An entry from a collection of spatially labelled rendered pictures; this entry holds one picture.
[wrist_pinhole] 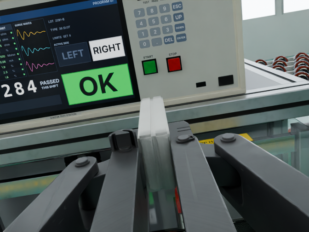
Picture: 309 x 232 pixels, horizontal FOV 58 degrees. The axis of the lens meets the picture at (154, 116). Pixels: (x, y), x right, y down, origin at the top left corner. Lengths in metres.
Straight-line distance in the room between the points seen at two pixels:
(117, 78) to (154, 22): 0.10
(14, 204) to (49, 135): 0.32
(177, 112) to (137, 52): 0.11
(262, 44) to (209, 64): 6.80
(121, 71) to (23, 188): 0.25
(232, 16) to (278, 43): 6.95
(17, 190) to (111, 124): 0.19
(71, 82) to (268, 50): 6.96
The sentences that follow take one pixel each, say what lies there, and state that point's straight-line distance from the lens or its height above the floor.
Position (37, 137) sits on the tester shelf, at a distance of 0.47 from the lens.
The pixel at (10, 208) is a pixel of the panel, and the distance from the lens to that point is 0.76.
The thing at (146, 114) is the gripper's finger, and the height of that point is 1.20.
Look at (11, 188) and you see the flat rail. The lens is 0.53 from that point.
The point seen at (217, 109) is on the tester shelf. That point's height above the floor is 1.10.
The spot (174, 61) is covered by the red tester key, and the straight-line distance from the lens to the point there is 0.44.
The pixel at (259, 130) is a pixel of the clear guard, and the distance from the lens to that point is 0.46.
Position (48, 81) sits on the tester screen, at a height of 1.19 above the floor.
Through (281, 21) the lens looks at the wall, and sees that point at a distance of 7.39.
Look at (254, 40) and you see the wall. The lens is 7.17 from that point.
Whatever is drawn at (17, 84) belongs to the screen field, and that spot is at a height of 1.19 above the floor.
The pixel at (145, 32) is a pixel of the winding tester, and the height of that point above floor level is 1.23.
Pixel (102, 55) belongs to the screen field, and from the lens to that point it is 0.44.
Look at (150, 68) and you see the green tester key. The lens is 0.44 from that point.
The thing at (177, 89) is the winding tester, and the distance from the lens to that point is 0.45.
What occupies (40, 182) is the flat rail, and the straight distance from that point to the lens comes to 0.50.
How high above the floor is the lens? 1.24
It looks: 18 degrees down
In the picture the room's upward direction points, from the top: 10 degrees counter-clockwise
